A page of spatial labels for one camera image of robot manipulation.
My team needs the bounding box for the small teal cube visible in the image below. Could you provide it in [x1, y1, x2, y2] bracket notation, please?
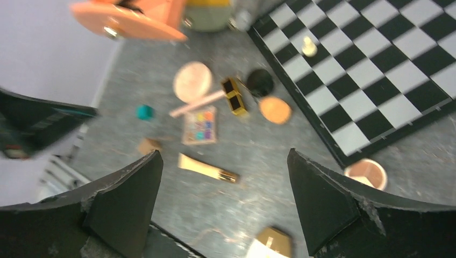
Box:
[136, 104, 154, 120]

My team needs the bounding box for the pink lip pencil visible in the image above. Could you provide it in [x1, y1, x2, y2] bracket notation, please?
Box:
[169, 90, 225, 118]

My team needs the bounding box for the round pink compact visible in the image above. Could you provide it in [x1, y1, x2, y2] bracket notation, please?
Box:
[173, 61, 212, 103]

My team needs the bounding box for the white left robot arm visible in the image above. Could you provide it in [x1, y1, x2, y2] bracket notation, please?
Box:
[1, 89, 98, 206]

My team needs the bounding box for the colourful eyeshadow palette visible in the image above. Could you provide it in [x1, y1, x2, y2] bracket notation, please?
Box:
[182, 106, 217, 146]

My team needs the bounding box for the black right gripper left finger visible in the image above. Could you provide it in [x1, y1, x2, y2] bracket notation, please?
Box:
[83, 150, 163, 257]

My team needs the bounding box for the small chess pawn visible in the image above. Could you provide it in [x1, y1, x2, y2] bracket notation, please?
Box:
[302, 36, 318, 57]

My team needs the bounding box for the white round drawer organizer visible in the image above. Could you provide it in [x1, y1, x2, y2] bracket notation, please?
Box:
[182, 0, 234, 32]

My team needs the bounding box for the small round pink jar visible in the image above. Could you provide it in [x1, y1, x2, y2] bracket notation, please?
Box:
[344, 159, 388, 191]

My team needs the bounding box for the black grey chessboard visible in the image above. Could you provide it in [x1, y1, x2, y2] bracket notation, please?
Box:
[248, 0, 455, 168]

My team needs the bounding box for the black round cap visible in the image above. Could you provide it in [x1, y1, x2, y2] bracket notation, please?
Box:
[245, 69, 274, 97]

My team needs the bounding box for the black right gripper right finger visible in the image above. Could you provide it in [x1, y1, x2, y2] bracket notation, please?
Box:
[287, 148, 360, 256]

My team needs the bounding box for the wooden handle makeup brush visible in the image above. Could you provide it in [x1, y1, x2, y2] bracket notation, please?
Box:
[178, 153, 238, 183]

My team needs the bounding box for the black gold lipstick case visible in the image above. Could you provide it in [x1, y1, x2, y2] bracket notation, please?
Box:
[221, 77, 247, 116]

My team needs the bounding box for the small wooden cube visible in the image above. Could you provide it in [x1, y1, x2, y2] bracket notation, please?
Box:
[138, 138, 162, 155]

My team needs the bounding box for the beige makeup sponge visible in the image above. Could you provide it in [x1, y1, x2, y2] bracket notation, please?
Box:
[259, 96, 292, 125]

